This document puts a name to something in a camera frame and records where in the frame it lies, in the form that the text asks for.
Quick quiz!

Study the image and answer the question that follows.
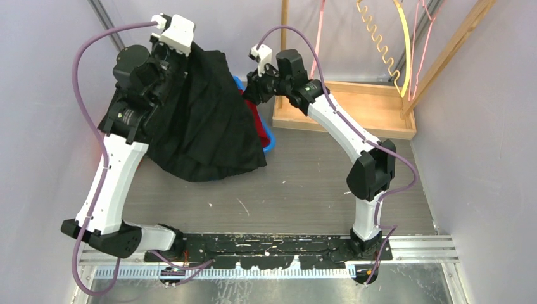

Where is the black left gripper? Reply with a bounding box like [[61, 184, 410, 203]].
[[149, 30, 190, 109]]

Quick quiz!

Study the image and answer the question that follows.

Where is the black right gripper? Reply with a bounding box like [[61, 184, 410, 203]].
[[241, 62, 290, 106]]

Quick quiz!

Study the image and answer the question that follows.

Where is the red pleated skirt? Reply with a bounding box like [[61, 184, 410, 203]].
[[245, 100, 270, 148]]

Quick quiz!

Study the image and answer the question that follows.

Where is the black garment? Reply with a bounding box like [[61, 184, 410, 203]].
[[146, 44, 267, 182]]

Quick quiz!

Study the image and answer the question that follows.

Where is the pink plastic hanger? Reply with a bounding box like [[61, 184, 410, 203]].
[[310, 0, 326, 79]]

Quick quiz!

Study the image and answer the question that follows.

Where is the wooden hanger with metal hook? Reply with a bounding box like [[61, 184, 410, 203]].
[[356, 0, 411, 98]]

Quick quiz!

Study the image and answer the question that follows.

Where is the pink wire hanger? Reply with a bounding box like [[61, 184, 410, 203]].
[[407, 0, 443, 102]]

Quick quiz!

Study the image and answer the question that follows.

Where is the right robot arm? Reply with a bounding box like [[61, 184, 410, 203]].
[[243, 44, 395, 260]]

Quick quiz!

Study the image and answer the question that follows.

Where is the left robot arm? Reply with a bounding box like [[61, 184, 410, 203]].
[[61, 42, 191, 262]]

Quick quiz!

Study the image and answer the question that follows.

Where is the blue plastic bin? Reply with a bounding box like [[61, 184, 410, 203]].
[[230, 99, 276, 153]]

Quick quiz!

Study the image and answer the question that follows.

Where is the wooden rack base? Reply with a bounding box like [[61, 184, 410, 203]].
[[272, 81, 417, 140]]

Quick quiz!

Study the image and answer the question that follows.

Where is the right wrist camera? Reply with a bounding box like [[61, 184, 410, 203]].
[[249, 44, 272, 77]]

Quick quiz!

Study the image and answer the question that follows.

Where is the wooden rack post left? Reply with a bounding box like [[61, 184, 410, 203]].
[[274, 0, 289, 110]]

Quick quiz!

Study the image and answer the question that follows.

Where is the wooden rack post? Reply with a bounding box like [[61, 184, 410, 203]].
[[400, 0, 496, 118], [274, 0, 289, 110]]

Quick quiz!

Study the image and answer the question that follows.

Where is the aluminium frame rail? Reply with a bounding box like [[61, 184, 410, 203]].
[[87, 0, 125, 51]]

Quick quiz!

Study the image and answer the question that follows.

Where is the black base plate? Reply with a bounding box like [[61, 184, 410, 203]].
[[164, 233, 393, 270]]

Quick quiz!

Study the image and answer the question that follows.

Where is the wooden rack post right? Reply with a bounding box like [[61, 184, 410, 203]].
[[400, 0, 496, 118]]

